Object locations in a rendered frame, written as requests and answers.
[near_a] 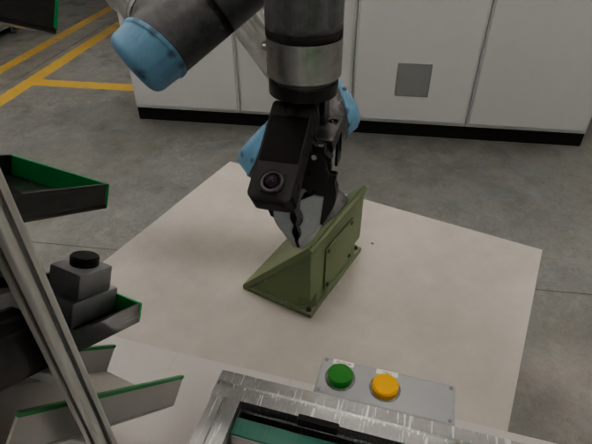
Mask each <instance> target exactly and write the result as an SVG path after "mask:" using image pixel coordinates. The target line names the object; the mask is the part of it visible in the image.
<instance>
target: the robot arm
mask: <svg viewBox="0 0 592 444"><path fill-rule="evenodd" d="M106 2H107V3H108V5H109V6H110V7H111V8H112V9H114V10H115V11H117V12H118V13H120V14H121V15H122V18H123V22H122V25H121V26H120V27H119V28H118V29H117V30H116V31H115V32H114V33H113V34H112V36H111V44H112V46H113V48H114V50H115V52H116V53H117V54H118V56H120V57H121V59H122V60H123V61H124V62H125V64H126V65H127V66H128V67H129V68H130V69H131V71H132V72H133V73H134V74H135V75H136V76H137V77H138V78H139V79H140V80H141V81H142V82H143V83H144V84H145V85H146V86H147V87H149V88H150V89H152V90H153V91H156V92H160V91H163V90H165V89H166V88H167V87H168V86H170V85H171V84H172V83H173V82H174V81H176V80H177V79H178V78H183V77H184V76H185V75H186V74H187V71H188V70H190V69H191V68H192V67H193V66H194V65H196V64H197V63H198V62H199V61H200V60H202V59H203V58H204V57H205V56H207V55H208V54H209V53H210V52H211V51H212V50H213V49H214V48H215V47H216V46H218V45H219V44H220V43H221V42H222V41H224V40H225V39H226V38H227V37H228V36H230V34H232V33H234V34H235V36H236V37H237V38H238V40H239V41H240V43H241V44H242V46H243V47H244V48H245V49H246V50H247V52H248V53H249V54H250V56H251V57H252V58H253V60H254V61H255V63H256V64H257V66H258V67H259V68H260V70H261V71H262V72H263V74H264V75H265V77H266V78H267V79H268V80H269V91H270V95H271V96H272V97H273V98H275V99H277V100H276V101H274V102H273V104H272V107H271V111H270V116H269V119H268V121H267V122H266V123H265V124H264V125H263V126H262V127H261V128H260V129H259V130H258V131H257V132H256V133H255V134H254V135H253V136H252V137H251V138H250V139H249V140H248V141H247V142H246V144H245V145H244V146H243V147H242V149H241V150H240V152H239V154H238V162H239V164H240V165H241V167H242V168H243V169H244V171H245V172H246V173H247V177H250V179H251V180H250V183H249V186H248V196H249V197H250V199H251V201H252V202H253V204H254V206H255V207H256V208H257V209H264V210H268V211H269V213H270V215H271V216H272V217H273V218H274V220H275V222H276V224H277V226H278V228H279V229H280V230H281V232H282V233H283V234H284V236H285V237H286V238H287V240H289V241H290V242H291V243H292V245H293V246H294V247H296V248H304V247H305V246H306V245H307V244H309V243H310V242H311V241H312V240H313V238H314V237H315V236H316V235H317V233H318V232H319V230H320V228H321V227H323V226H324V225H325V224H327V223H328V222H329V221H330V220H331V219H332V218H334V217H335V216H336V215H337V214H338V213H339V212H340V211H341V210H342V209H343V208H344V207H345V205H346V204H347V203H348V201H349V199H348V198H347V196H346V195H345V194H344V192H342V191H341V190H340V189H338V188H339V186H338V182H337V174H338V171H332V167H333V163H332V159H333V157H334V155H333V154H332V153H333V151H334V150H335V147H336V157H335V166H336V167H337V165H338V163H339V160H340V159H341V151H342V141H343V140H344V139H346V138H347V137H348V136H349V135H350V134H351V133H352V132H353V131H354V130H355V129H356V128H357V127H358V126H359V120H360V116H359V110H358V107H357V105H356V103H355V101H354V99H353V97H352V95H351V94H350V92H349V91H348V90H347V89H346V87H345V85H344V83H343V82H342V81H341V80H340V79H339V78H340V77H341V74H342V60H343V43H344V34H343V32H344V3H345V0H106ZM280 100H281V101H280Z"/></svg>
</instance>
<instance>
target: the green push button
mask: <svg viewBox="0 0 592 444"><path fill-rule="evenodd" d="M352 380H353V372H352V370H351V369H350V368H349V367H348V366H347V365H345V364H335V365H333V366H331V367H330V368H329V370H328V381H329V383H330V384H331V385H332V386H333V387H335V388H338V389H344V388H347V387H349V386H350V385H351V384H352Z"/></svg>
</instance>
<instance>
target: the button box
mask: <svg viewBox="0 0 592 444"><path fill-rule="evenodd" d="M335 364H345V365H347V366H348V367H349V368H350V369H351V370H352V372H353V380H352V383H351V385H350V386H349V387H347V388H335V387H333V386H332V385H331V384H330V383H329V381H328V370H329V368H330V367H331V366H333V365H335ZM378 374H389V375H392V376H393V377H394V378H395V379H396V380H397V382H398V385H399V389H398V392H397V395H396V396H395V397H394V398H392V399H388V400H387V399H381V398H379V397H378V396H377V395H376V394H375V393H374V392H373V390H372V383H373V379H374V377H375V376H376V375H378ZM314 392H316V393H320V394H324V395H327V396H334V397H337V398H341V399H344V400H348V401H352V402H356V403H362V404H366V405H370V406H373V407H377V408H381V409H384V410H388V411H394V412H398V413H402V414H406V415H410V416H413V417H417V418H423V419H427V420H431V421H434V422H438V423H442V424H445V425H449V426H455V387H454V386H450V385H447V384H442V383H438V382H434V381H428V380H423V379H419V378H416V377H411V376H408V375H403V374H398V373H393V372H390V371H386V370H381V369H378V368H372V367H369V366H362V365H358V364H354V363H351V362H347V361H342V360H339V359H331V358H327V357H324V358H323V359H322V364H321V367H320V371H319V373H318V377H317V380H316V384H315V386H314Z"/></svg>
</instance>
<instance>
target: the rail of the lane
mask: <svg viewBox="0 0 592 444"><path fill-rule="evenodd" d="M212 394H214V395H217V396H223V397H224V399H225V400H228V398H231V399H234V400H238V401H240V411H241V416H242V418H244V419H247V420H251V421H254V422H257V423H261V424H265V425H267V426H274V427H277V428H280V429H284V430H287V431H291V432H294V433H300V434H304V435H306V436H310V437H314V438H317V439H320V440H326V441H330V442H333V443H336V444H524V443H520V442H517V441H513V440H506V439H502V438H499V437H495V436H491V435H488V434H484V433H478V432H474V431H471V430H467V429H463V428H460V427H455V426H451V425H445V424H442V423H438V422H434V421H431V420H427V419H423V418H417V417H413V416H410V415H406V414H402V413H398V412H394V411H388V410H384V409H381V408H377V407H373V406H370V405H366V404H362V403H356V402H352V401H348V400H344V399H341V398H337V397H334V396H327V395H324V394H320V393H316V392H313V391H309V390H305V389H302V388H295V387H291V386H287V385H284V384H280V383H276V382H273V381H266V380H263V379H259V378H255V377H252V376H248V375H244V374H237V373H234V372H230V371H226V370H222V371H221V373H220V375H219V377H218V379H217V381H216V383H215V385H214V388H213V390H212V392H211V395H212Z"/></svg>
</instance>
